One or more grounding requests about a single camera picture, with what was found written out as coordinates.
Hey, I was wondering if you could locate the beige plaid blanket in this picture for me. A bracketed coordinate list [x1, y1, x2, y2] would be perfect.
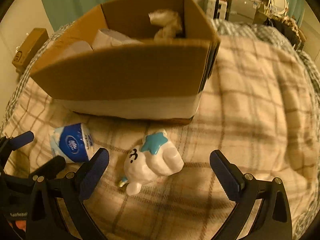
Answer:
[1, 36, 319, 239]

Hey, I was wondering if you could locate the open cardboard box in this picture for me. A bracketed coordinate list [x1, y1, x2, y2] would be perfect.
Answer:
[30, 0, 220, 122]

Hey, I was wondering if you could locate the blue white tissue pack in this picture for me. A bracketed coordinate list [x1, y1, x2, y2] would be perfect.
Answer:
[49, 123, 94, 163]

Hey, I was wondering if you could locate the white oval mirror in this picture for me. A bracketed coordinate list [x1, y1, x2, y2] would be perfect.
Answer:
[268, 0, 289, 15]

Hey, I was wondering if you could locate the white bear figurine blue star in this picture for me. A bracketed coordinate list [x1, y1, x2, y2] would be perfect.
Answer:
[119, 129, 184, 196]

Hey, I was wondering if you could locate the person left hand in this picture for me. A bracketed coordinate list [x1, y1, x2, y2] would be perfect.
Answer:
[15, 220, 27, 232]

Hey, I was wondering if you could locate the green curtain right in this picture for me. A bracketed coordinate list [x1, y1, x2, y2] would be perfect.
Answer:
[287, 0, 305, 27]

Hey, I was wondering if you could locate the black jacket on chair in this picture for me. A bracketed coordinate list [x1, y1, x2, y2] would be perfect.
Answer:
[263, 18, 305, 50]

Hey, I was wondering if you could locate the white suitcase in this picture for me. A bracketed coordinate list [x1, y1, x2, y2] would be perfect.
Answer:
[203, 0, 227, 20]

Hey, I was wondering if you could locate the cream lace cloth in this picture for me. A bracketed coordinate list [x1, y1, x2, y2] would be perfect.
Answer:
[149, 9, 183, 41]

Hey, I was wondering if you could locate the grey mini fridge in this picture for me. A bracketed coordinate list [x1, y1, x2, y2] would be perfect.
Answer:
[226, 0, 257, 24]

